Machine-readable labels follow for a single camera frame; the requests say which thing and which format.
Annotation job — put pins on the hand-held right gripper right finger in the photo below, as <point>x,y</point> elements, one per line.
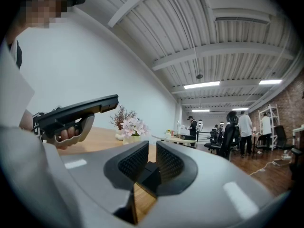
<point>213,189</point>

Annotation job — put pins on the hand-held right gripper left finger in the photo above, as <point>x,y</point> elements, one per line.
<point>95,174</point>

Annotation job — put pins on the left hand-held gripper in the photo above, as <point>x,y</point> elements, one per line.
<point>38,117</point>

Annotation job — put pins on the black telephone handset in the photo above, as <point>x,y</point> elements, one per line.
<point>78,108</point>

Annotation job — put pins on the person's left forearm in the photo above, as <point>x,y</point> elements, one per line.
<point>25,121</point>

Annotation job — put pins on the black telephone base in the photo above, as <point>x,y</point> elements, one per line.
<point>149,179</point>

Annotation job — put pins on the person's left hand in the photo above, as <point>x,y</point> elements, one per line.
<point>69,134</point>

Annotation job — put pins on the white knobby vase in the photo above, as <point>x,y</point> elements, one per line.
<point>118,135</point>

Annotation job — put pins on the brown dried plant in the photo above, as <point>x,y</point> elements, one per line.
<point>121,117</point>

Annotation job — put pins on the clear glass vase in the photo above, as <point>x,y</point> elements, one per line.
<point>130,140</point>

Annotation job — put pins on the pink flower bouquet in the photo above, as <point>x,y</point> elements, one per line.
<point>133,127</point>

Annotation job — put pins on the black office chair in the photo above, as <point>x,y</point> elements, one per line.
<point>283,136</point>
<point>298,165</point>
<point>228,139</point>

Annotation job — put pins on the black box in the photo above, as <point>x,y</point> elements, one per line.
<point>186,137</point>

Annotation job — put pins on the white oval table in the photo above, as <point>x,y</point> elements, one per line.
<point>171,140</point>

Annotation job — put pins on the white power strip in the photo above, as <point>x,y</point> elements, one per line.
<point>282,159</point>

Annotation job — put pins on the long ceiling light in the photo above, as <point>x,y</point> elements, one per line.
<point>270,82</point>
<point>240,109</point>
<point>200,110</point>
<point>202,85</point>

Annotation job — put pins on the person's white garment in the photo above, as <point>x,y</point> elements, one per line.
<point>14,91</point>

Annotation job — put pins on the white metal shelf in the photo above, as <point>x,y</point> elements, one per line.
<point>275,117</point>

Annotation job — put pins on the person's black clothing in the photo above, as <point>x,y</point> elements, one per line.
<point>17,56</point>

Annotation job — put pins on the person's face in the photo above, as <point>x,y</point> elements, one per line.
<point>40,6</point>

